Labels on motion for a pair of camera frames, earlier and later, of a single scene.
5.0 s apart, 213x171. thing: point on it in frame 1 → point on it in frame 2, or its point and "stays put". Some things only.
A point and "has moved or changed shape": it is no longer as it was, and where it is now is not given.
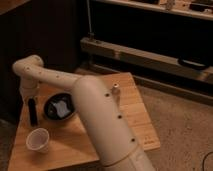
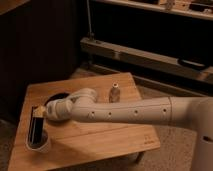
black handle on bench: [195, 65] stays put
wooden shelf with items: [196, 8] stays put
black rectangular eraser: [32, 111] has moved or changed shape
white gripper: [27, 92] → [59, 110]
